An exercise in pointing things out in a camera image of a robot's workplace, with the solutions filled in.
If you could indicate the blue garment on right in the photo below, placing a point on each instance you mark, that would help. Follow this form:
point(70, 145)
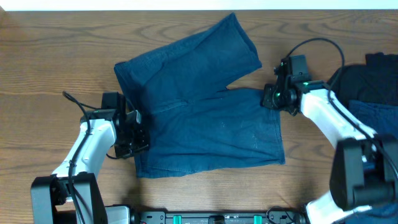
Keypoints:
point(383, 119)

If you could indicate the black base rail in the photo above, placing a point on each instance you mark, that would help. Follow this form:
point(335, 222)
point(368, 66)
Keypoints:
point(272, 216)

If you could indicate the black garment on right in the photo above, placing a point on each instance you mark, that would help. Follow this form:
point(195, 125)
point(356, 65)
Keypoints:
point(372, 82)

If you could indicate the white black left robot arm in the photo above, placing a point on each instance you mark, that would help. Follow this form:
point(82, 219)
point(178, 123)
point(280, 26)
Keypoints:
point(71, 193)

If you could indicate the dark blue denim shorts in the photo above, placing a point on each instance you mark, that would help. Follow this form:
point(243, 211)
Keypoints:
point(195, 122)

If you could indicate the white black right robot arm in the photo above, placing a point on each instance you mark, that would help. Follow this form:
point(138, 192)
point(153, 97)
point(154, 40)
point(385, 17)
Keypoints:
point(364, 169)

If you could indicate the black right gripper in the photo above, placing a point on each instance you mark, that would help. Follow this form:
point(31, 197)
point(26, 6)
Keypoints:
point(267, 100)

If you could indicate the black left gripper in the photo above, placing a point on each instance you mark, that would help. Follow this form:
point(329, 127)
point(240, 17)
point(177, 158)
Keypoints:
point(143, 144)

